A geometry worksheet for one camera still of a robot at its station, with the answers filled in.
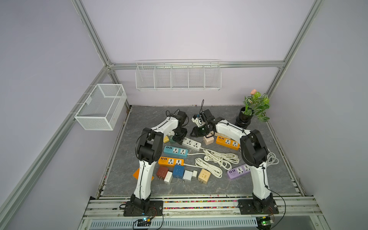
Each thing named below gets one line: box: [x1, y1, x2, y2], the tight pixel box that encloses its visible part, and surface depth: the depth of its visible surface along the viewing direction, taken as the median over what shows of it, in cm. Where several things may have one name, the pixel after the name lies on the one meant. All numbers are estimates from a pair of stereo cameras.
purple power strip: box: [227, 163, 251, 180], surface depth 85 cm
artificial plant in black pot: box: [235, 89, 270, 130], surface depth 91 cm
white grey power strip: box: [182, 137, 202, 151], surface depth 98 cm
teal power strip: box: [163, 145, 189, 158], surface depth 94 cm
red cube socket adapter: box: [156, 165, 169, 181], surface depth 82 cm
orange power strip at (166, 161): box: [157, 156, 185, 167], surface depth 89 cm
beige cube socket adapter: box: [197, 168, 211, 184], surface depth 81 cm
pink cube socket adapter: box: [203, 133, 215, 146], surface depth 98 cm
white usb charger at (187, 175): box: [182, 170, 194, 182], surface depth 85 cm
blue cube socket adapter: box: [172, 164, 185, 179], surface depth 83 cm
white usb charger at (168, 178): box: [163, 171, 173, 185], surface depth 81 cm
